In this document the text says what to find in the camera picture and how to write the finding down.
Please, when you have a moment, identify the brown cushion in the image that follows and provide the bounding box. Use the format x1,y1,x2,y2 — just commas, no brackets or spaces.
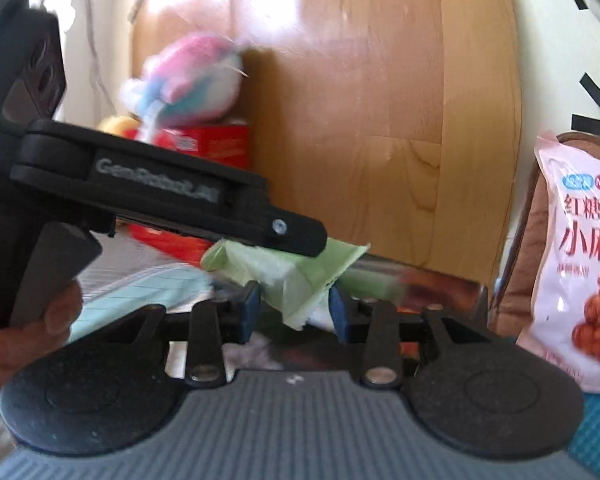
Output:
490,132,600,347

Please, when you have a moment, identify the black wall cable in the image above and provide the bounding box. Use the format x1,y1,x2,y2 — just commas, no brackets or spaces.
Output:
40,0,118,121

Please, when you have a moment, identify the black tape on wall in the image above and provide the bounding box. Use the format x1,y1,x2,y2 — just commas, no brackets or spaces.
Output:
509,0,600,128

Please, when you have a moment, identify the person's left hand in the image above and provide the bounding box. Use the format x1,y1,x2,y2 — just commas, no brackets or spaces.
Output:
0,280,84,402

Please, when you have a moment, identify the wooden headboard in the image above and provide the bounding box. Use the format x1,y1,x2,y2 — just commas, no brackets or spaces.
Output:
130,0,524,292

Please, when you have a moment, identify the large pink snack bag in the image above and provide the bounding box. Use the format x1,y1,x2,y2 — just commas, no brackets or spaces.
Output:
517,130,600,395

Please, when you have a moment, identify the red gift box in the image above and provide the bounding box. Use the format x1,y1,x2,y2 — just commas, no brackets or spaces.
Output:
129,121,253,261

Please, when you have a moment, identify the grey teal bedsheet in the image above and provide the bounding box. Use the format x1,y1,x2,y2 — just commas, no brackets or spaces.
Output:
70,232,217,342

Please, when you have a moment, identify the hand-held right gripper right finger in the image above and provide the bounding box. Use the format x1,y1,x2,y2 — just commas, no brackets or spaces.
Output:
328,286,487,390

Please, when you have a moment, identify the yellow duck plush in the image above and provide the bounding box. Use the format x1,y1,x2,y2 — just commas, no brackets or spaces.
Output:
97,115,142,137

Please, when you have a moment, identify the pastel plush toy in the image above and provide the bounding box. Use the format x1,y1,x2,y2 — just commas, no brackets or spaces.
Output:
120,31,247,129

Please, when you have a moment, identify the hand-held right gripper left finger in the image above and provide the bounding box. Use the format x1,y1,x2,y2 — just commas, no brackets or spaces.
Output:
99,281,263,389

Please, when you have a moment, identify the light green snack packet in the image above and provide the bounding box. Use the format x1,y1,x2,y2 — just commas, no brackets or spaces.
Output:
200,237,372,332

